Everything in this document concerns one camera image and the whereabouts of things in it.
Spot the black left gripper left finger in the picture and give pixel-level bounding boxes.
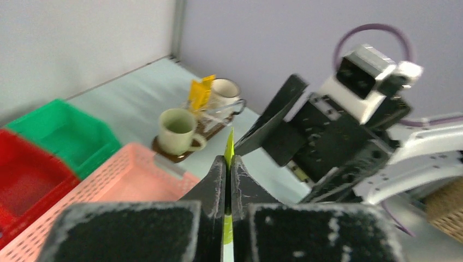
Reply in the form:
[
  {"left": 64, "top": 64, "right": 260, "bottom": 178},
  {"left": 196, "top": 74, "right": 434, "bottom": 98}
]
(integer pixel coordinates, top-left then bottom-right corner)
[{"left": 37, "top": 156, "right": 227, "bottom": 261}]

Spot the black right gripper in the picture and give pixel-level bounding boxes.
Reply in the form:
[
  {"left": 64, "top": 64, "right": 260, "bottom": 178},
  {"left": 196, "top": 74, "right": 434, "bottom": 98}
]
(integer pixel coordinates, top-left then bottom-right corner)
[{"left": 234, "top": 74, "right": 411, "bottom": 203}]

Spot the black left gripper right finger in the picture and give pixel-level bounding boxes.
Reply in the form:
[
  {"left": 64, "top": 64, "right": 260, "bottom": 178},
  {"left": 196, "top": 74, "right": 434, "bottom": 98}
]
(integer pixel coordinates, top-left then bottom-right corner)
[{"left": 230, "top": 156, "right": 405, "bottom": 261}]

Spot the white mug dark rim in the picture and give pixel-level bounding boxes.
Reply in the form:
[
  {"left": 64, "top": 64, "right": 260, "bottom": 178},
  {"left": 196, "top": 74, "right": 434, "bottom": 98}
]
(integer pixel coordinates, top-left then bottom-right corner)
[{"left": 207, "top": 78, "right": 246, "bottom": 118}]

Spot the clear textured toothbrush holder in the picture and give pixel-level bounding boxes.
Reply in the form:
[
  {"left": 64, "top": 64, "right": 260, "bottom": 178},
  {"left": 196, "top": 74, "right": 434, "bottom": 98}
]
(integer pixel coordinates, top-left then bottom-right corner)
[{"left": 181, "top": 100, "right": 232, "bottom": 132}]

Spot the light green mug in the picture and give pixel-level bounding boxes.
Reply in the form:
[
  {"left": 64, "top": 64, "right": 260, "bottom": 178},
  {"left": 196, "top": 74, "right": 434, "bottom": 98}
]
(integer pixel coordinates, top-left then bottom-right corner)
[{"left": 157, "top": 108, "right": 207, "bottom": 156}]

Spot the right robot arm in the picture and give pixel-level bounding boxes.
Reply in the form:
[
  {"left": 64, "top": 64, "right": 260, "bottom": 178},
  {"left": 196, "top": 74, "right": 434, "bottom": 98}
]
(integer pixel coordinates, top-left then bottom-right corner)
[{"left": 235, "top": 74, "right": 462, "bottom": 204}]

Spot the brown wooden oval tray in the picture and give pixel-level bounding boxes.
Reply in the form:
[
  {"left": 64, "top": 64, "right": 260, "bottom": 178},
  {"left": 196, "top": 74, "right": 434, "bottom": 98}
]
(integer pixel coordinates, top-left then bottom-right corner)
[{"left": 151, "top": 115, "right": 236, "bottom": 164}]

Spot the pink perforated basket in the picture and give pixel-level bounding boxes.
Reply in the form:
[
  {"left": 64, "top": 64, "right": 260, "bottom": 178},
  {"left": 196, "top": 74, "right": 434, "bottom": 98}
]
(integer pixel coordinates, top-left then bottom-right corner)
[{"left": 1, "top": 142, "right": 199, "bottom": 262}]

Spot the green bin far right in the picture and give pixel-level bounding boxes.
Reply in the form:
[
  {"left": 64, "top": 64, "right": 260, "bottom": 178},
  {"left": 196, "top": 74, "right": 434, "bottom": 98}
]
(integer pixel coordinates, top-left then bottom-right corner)
[{"left": 6, "top": 99, "right": 121, "bottom": 180}]

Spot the red bin with holder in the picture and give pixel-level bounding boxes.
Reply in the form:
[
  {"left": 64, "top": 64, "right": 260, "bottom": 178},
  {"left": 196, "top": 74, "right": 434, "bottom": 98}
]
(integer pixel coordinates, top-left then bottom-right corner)
[{"left": 1, "top": 129, "right": 80, "bottom": 247}]

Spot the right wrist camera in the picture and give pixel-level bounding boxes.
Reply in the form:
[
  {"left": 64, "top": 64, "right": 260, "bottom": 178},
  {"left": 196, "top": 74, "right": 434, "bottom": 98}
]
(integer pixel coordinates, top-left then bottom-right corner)
[{"left": 316, "top": 44, "right": 424, "bottom": 124}]

